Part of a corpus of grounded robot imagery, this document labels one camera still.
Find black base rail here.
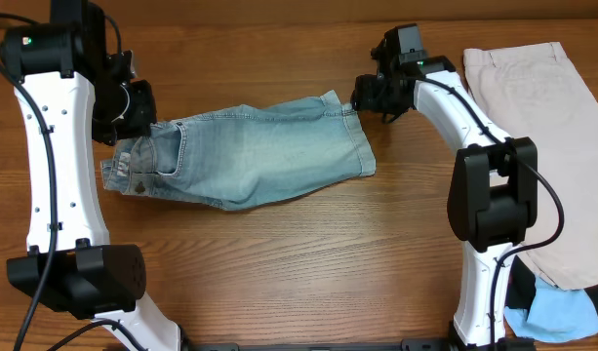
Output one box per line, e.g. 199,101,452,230
184,338,537,351

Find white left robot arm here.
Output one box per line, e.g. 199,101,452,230
0,0,190,350

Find light blue cloth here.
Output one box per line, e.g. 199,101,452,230
504,277,598,343

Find black garment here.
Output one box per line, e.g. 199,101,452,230
505,259,598,334

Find light blue denim shorts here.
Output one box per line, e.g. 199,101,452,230
101,91,377,211

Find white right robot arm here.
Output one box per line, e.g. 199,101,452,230
351,23,538,350

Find beige shorts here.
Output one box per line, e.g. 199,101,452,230
463,42,598,290

